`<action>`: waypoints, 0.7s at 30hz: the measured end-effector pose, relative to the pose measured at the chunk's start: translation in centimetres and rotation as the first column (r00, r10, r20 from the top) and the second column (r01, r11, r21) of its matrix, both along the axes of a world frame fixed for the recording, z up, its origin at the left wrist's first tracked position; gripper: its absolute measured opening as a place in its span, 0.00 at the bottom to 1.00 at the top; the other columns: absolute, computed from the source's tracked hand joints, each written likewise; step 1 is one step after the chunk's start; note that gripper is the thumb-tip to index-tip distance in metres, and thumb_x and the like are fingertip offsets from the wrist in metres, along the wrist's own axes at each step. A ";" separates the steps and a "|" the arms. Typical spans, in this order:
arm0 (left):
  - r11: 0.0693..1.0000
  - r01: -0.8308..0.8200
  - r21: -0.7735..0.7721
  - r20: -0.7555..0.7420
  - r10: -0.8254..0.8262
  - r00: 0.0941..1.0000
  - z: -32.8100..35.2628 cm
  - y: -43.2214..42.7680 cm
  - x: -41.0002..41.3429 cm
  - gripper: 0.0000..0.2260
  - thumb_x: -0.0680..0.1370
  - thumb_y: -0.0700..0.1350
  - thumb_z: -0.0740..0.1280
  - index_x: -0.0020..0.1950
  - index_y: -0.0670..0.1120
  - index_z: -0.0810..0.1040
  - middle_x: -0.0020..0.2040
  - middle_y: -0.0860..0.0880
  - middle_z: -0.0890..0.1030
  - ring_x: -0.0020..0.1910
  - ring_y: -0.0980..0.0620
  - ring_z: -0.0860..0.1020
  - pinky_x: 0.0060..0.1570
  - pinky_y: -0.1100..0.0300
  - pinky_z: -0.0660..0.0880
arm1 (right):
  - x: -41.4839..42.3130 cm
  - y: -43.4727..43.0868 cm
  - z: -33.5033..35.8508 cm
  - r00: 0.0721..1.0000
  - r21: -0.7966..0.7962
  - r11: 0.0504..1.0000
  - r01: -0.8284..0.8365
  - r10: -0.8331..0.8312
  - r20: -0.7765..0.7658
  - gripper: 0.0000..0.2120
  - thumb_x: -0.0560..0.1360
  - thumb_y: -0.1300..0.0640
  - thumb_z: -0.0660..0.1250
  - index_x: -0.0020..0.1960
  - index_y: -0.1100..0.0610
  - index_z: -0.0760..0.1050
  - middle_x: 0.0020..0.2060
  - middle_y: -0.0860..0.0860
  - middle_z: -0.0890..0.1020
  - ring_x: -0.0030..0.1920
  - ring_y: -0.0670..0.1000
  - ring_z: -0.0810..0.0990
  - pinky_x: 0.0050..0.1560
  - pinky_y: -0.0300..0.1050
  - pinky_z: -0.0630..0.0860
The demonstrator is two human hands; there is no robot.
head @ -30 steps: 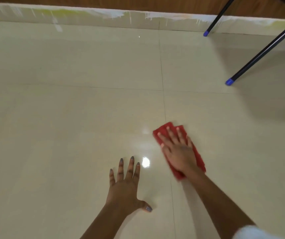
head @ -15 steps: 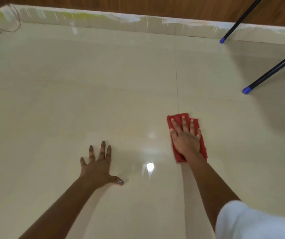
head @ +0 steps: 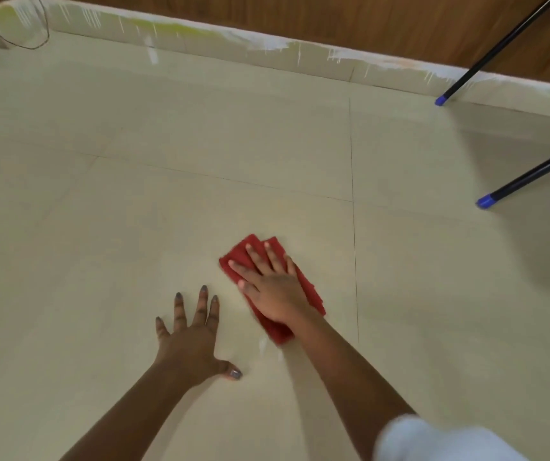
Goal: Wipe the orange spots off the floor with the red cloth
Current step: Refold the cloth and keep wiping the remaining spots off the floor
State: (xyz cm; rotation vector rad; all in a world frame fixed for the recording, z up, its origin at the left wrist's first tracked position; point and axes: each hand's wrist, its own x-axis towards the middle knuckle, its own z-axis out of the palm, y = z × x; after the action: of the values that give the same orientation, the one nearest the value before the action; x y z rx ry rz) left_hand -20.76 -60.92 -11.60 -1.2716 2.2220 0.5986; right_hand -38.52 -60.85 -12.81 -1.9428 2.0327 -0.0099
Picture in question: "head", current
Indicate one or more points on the person's right hand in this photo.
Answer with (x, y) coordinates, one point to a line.
(277, 292)

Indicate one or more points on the cream tiled floor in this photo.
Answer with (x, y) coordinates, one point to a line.
(111, 211)

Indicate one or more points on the person's right forearm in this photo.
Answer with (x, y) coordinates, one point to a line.
(352, 379)

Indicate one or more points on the person's left hand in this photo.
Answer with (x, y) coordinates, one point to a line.
(188, 350)

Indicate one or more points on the red cleaning cloth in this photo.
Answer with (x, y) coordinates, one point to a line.
(280, 333)

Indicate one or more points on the person's left forearm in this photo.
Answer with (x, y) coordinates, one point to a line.
(126, 422)

